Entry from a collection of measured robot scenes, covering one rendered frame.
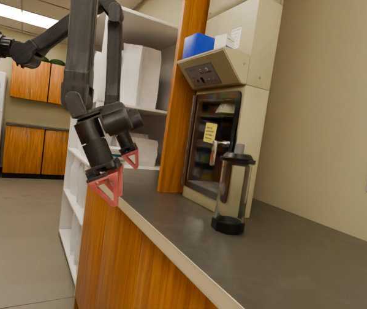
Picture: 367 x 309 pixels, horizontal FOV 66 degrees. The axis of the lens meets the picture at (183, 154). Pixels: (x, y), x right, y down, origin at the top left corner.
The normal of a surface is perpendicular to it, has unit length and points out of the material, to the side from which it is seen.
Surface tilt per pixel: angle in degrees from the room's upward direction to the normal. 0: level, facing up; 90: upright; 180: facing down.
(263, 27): 90
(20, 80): 90
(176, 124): 90
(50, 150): 90
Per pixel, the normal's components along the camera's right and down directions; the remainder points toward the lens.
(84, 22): 0.16, 0.09
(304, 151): -0.86, -0.08
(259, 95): 0.48, 0.13
